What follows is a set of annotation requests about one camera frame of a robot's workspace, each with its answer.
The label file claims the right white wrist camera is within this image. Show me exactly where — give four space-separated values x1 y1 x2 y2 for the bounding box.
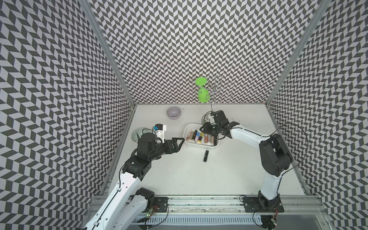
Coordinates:
204 111 216 124

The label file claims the black gold square lipstick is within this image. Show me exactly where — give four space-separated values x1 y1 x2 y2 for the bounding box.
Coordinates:
198 132 204 143

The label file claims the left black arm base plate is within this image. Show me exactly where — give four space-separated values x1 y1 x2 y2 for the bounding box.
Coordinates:
144 196 169 213

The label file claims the blue pink gradient lipstick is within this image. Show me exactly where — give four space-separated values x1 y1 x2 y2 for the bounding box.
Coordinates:
195 131 201 143

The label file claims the chrome metal stand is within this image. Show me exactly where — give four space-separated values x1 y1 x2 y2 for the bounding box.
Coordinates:
201 76 234 124

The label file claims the aluminium front rail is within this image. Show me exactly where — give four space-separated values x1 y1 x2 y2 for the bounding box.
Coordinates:
86 195 328 216

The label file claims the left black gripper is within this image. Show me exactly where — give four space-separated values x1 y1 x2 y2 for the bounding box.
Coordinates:
148 137 184 161

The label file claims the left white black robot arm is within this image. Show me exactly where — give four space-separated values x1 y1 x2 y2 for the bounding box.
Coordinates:
84 131 186 230

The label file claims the pink lip gloss tube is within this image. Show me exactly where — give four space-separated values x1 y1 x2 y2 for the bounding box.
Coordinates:
186 129 192 141

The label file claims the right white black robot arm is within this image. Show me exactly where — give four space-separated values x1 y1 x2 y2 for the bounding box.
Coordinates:
199 110 293 211

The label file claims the green plastic cup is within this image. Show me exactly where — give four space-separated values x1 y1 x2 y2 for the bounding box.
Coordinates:
195 77 210 103

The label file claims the grey purple bowl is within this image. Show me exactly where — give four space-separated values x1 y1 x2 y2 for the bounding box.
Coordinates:
166 106 182 120

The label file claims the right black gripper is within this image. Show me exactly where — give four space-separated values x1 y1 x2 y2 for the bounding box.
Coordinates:
199 122 221 136

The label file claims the black round lipstick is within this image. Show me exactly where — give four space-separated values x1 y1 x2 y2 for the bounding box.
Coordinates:
203 150 209 163

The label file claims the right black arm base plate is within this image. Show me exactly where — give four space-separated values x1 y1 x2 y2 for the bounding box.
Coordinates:
240 196 285 213

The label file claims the white plastic storage box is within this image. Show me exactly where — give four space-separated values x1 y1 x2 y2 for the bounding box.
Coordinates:
183 123 220 149

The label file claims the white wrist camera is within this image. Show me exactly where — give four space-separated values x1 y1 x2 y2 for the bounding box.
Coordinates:
204 111 216 124
153 124 167 142

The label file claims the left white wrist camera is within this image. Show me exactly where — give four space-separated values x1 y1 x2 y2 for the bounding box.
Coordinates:
153 124 167 142

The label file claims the green patterned small bowl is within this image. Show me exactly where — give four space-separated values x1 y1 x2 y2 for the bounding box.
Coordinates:
131 127 152 143

